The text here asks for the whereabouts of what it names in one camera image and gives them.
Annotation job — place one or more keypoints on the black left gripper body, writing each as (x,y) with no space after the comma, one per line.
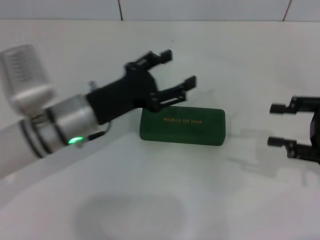
(127,92)

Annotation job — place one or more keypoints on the green glasses case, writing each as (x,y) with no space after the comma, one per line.
(182,130)

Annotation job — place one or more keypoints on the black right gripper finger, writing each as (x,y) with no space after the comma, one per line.
(276,142)
(278,108)

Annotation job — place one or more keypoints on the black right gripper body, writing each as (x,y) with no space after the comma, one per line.
(316,130)

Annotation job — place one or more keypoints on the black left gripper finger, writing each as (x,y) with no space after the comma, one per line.
(191,82)
(166,56)

